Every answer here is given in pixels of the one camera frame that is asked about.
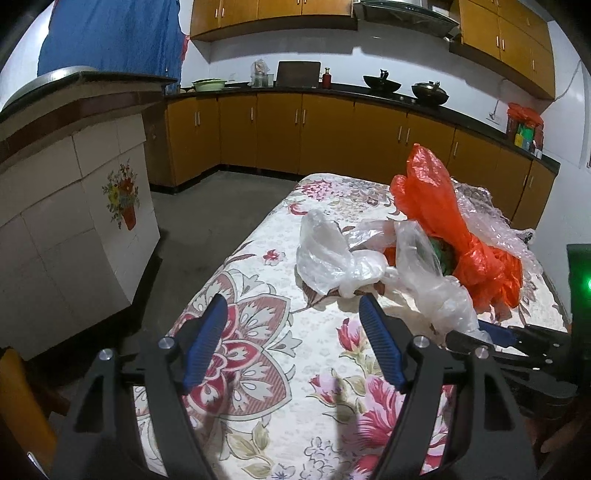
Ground orange plastic bag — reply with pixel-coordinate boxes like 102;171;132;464
390;143;523;313

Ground green plastic bag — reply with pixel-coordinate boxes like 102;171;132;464
428;237;458;276

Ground white clear plastic bag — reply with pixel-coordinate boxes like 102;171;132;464
295;210;492;343

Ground clear bubble wrap sheet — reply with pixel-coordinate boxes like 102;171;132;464
452;179;543;275

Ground wooden lower kitchen cabinets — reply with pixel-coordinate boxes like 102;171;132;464
142;88;560;229

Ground wooden kitchen cabinets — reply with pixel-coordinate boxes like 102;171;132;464
142;88;560;229
189;0;556;101

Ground wooden upper kitchen cabinets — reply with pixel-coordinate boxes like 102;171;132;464
189;0;556;101

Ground orange wooden chair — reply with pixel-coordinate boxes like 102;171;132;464
1;348;57;471

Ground white tiled counter with flower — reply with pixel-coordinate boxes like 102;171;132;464
0;67;169;359

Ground orange bag covered condiment rack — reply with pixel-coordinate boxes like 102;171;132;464
506;102;544;159

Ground black lidded pot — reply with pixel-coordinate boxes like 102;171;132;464
412;81;449;107

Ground green basin bowl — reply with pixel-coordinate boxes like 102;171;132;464
192;78;226;93

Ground clear bag with jars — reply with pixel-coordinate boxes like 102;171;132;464
249;59;274;88

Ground red sauce bottle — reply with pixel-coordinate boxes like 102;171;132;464
322;67;332;89

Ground dark cutting board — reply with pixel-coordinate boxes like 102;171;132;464
276;61;321;88

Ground blue hanging cloth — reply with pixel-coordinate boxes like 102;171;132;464
37;0;187;81

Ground range hood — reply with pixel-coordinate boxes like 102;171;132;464
353;0;461;40

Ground black wok with handle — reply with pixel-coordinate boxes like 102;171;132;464
363;69;402;96

